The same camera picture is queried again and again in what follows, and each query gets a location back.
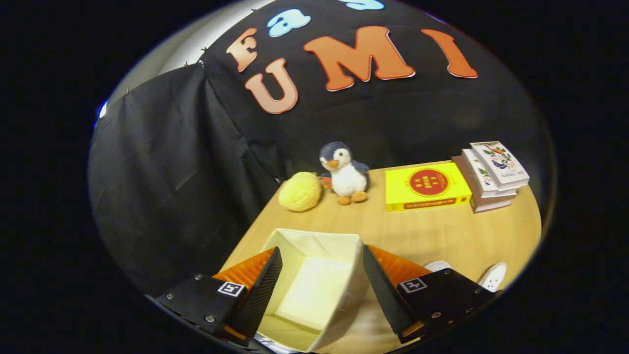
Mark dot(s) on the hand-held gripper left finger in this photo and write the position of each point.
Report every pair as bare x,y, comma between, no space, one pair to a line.
259,295

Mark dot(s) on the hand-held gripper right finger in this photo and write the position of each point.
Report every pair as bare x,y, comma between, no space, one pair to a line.
388,295

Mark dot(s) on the white canvas shoe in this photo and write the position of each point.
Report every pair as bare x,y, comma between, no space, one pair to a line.
494,276
437,266

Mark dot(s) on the beige fabric storage box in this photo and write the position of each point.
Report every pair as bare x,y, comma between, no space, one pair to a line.
319,290

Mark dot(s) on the yellow plush ball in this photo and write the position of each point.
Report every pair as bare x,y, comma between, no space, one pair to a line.
300,191

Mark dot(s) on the yellow book with red circle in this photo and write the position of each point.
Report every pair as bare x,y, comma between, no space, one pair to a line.
425,189

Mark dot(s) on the penguin plush toy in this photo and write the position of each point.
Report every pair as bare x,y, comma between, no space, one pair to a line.
346,177

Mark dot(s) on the brown cover book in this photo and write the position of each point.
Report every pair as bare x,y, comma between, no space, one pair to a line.
484,205

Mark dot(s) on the black backdrop cloth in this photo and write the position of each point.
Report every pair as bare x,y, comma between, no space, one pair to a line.
186,172

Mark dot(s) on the white cover book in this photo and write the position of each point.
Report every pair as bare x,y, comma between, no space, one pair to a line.
479,174

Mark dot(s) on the illustrated bird cover book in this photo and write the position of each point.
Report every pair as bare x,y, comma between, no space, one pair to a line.
499,162

